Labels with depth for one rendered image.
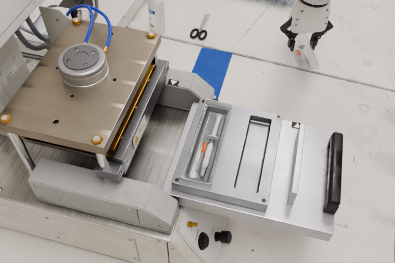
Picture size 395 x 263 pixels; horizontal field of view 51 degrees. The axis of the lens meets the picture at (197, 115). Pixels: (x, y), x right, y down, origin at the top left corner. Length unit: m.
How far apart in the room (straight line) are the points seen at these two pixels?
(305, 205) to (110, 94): 0.38
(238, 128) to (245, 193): 0.14
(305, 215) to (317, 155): 0.13
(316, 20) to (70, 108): 0.74
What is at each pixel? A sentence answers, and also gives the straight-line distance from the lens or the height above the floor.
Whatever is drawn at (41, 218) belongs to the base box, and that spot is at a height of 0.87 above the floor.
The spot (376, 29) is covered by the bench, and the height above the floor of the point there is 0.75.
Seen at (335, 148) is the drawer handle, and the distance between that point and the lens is 0.77.
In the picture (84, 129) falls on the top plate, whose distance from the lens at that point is 0.64.
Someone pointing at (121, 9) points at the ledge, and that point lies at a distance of 1.40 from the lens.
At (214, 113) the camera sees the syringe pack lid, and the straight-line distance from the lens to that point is 0.78.
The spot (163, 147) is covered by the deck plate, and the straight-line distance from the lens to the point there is 0.83.
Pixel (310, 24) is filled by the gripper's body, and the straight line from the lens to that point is 1.18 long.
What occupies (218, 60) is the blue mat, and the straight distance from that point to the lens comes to 1.26.
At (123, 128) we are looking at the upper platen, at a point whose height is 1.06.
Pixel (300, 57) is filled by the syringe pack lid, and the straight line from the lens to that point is 1.22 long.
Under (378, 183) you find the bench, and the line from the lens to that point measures 1.09.
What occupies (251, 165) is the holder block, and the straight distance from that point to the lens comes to 0.75.
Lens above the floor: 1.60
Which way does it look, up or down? 50 degrees down
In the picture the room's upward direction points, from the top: 2 degrees clockwise
